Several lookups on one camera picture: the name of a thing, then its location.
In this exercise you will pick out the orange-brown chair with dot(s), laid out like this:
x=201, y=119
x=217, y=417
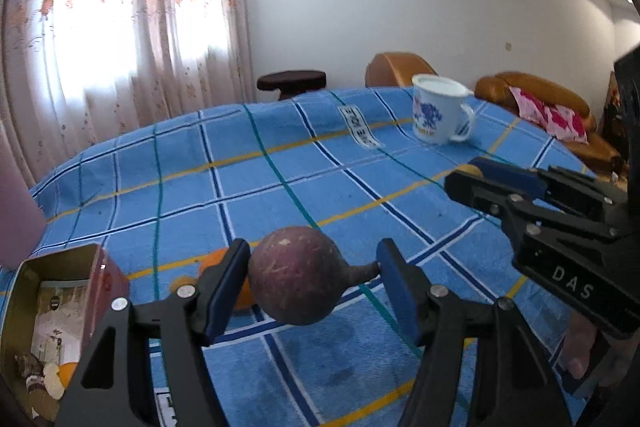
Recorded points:
x=395, y=67

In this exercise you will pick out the blue plaid tablecloth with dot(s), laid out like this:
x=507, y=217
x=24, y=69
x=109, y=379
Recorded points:
x=300, y=167

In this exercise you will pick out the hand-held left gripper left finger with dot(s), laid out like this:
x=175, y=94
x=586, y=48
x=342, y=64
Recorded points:
x=227, y=287

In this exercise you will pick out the dark round wooden stool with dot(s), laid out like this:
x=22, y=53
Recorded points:
x=292, y=79

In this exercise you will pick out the person's right hand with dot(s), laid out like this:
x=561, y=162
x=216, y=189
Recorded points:
x=580, y=347

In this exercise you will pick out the brown leather sofa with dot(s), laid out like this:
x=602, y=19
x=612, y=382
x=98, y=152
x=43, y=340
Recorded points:
x=545, y=89

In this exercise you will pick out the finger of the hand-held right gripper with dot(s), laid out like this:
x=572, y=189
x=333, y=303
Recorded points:
x=510, y=177
x=480, y=194

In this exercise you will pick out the sheer floral curtain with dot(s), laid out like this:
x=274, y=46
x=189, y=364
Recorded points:
x=125, y=7

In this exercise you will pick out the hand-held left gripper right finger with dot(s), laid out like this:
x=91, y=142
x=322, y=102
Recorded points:
x=397, y=292

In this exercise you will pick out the rectangular metal tin box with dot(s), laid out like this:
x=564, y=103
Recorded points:
x=107, y=279

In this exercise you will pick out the printed paper sheet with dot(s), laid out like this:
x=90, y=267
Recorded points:
x=55, y=322

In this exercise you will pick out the white mug with blue print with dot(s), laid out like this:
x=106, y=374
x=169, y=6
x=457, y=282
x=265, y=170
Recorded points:
x=435, y=112

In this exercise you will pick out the pink floral cushion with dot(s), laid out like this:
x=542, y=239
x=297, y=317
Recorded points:
x=547, y=114

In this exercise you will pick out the dark purple round fruit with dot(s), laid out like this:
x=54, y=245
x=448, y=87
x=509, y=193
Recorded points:
x=295, y=277

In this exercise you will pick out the small orange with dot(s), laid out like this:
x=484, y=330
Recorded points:
x=69, y=372

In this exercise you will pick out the large orange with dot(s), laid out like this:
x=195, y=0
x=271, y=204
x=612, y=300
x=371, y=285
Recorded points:
x=216, y=259

